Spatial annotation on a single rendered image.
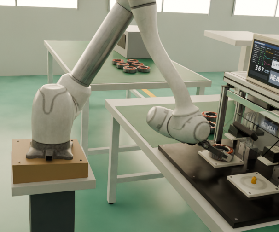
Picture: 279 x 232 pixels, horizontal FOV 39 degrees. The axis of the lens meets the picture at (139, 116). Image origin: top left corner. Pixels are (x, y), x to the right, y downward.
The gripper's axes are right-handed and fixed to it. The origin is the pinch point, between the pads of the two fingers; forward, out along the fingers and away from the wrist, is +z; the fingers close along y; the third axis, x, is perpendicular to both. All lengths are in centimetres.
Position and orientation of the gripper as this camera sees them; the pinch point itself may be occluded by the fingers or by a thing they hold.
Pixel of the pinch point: (220, 152)
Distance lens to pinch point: 178.6
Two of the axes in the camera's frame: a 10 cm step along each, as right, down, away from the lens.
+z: 7.8, 4.1, 4.8
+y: 3.5, 3.5, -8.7
